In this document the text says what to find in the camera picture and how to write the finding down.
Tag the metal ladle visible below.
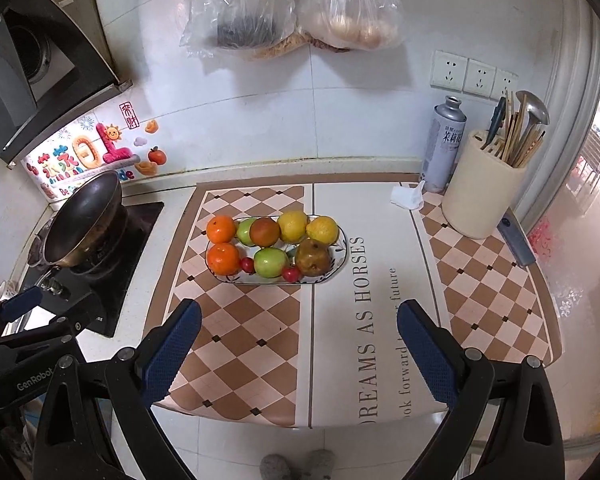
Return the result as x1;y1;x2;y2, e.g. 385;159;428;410
515;90;551;161

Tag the grey spray can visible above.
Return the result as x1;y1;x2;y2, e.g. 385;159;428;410
421;95;468;194

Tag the orange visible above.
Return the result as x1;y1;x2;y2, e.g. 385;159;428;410
206;242;242;276
206;215;237;244

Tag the brown pear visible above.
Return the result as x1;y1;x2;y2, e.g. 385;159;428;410
294;238;332;277

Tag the yellow lemon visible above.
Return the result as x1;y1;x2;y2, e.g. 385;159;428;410
306;216;339;246
277;211;309;243

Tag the black range hood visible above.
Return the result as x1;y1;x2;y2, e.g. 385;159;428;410
0;0;133;176

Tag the colourful lettered wall sticker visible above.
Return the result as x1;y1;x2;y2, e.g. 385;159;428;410
22;115;142;211

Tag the grey fuzzy slipper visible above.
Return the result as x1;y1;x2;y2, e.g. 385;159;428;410
259;454;293;480

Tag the clear bag with dark contents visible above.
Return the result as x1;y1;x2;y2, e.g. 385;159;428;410
180;0;301;61

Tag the beige utensil holder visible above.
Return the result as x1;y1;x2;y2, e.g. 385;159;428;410
441;128;528;240

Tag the white door frame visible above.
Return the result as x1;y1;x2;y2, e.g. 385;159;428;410
522;0;600;233

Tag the green apple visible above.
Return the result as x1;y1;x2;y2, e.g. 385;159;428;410
236;217;259;247
253;247;289;279

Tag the checked printed counter mat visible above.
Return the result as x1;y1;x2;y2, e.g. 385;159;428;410
142;172;563;431

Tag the clear bag with pale contents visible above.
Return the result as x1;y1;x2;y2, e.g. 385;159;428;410
297;0;405;53

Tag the reddish brown apple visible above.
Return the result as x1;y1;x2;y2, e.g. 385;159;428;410
250;216;281;248

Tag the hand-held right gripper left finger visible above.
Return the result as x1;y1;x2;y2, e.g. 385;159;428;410
32;299;202;480

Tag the black handled knife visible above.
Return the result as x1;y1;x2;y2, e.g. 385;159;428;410
482;96;507;151

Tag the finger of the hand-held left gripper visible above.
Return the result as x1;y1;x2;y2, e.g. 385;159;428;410
0;287;42;346
0;316;76;357

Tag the black gas stove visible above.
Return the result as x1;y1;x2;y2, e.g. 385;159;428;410
17;201;165;338

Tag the red stamp wall sticker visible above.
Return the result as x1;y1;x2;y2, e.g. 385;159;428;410
118;101;140;129

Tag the crumpled white tissue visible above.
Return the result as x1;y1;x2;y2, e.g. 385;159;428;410
390;180;426;211

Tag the white wall socket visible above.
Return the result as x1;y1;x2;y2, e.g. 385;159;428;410
430;50;470;92
462;58;497;99
490;68;520;102

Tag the dark wok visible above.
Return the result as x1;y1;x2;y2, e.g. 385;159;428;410
42;170;123;268

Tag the floral print white plate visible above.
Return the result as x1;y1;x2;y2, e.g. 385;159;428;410
205;214;348;287

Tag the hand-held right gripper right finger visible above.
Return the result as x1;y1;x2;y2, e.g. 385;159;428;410
397;299;566;480

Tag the bundle of wooden chopsticks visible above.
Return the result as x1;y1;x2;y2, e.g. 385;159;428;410
480;90;548;168

